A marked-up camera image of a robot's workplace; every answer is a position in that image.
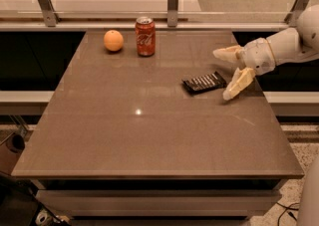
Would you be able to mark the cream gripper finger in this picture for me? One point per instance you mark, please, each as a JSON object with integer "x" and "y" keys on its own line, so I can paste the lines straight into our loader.
{"x": 240, "y": 81}
{"x": 231, "y": 54}

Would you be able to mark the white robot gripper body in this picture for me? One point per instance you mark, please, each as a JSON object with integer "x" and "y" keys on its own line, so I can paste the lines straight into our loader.
{"x": 258, "y": 56}

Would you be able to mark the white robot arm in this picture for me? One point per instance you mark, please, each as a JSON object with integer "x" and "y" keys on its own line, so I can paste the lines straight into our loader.
{"x": 293, "y": 45}

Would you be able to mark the red coca-cola can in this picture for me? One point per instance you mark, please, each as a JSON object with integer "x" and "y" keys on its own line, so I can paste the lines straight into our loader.
{"x": 145, "y": 36}

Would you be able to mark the orange fruit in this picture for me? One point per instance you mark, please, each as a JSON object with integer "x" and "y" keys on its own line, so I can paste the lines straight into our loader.
{"x": 113, "y": 40}

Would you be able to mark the grey table base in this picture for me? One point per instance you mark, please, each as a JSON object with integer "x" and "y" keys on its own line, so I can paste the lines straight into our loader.
{"x": 159, "y": 203}

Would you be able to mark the brown cylinder object left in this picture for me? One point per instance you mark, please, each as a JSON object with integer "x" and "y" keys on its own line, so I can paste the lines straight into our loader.
{"x": 10, "y": 150}

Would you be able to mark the dark equipment bottom left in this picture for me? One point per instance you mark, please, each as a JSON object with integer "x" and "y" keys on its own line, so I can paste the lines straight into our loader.
{"x": 19, "y": 207}

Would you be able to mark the middle metal railing bracket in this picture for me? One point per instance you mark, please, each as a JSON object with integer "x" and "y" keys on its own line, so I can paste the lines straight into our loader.
{"x": 172, "y": 13}

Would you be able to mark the left metal railing bracket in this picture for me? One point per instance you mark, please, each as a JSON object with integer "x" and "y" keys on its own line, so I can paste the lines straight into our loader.
{"x": 50, "y": 17}

